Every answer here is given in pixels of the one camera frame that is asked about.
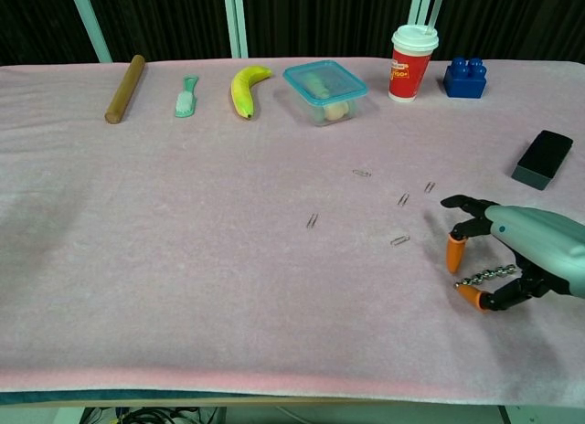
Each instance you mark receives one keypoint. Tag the paper clip top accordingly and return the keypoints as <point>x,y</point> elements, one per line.
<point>361,173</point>

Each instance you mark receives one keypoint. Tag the paper clip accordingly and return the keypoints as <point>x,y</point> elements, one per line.
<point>403,199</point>
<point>429,187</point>
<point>312,220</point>
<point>361,173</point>
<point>400,240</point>

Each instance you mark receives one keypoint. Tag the yellow banana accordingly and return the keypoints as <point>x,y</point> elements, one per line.
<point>241,92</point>

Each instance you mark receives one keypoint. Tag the translucent drinking straw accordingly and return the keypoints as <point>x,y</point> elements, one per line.
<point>436,8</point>

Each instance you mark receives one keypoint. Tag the black curtain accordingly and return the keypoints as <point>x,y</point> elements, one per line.
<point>320,17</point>

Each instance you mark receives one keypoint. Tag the pink tablecloth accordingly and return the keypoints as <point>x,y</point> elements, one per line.
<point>183,259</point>

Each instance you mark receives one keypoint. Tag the black rectangular box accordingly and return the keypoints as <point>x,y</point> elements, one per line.
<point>544,154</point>

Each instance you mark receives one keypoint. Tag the blue building block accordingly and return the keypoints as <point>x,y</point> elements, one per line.
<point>464,86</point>

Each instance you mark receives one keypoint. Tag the paper clip bottom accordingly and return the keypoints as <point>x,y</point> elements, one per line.
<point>400,240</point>

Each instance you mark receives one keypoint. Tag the green cleaning brush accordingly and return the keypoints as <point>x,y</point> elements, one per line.
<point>186,102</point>

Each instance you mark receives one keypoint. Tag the clear container teal lid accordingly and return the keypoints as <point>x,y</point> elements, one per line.
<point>347,83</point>

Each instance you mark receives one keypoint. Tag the red paper cup white lid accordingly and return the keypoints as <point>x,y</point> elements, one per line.
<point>407,77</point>

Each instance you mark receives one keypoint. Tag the brown wooden rolling pin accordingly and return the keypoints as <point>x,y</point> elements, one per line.
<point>125,88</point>

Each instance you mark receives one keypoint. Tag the white aluminium frame post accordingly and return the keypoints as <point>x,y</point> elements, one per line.
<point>89,22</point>
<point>419,3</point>
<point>235,22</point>

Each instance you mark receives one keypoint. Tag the beige piece inside container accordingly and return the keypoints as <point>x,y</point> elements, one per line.
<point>336,111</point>

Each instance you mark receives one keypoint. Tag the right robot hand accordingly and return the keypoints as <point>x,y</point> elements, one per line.
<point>539,241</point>

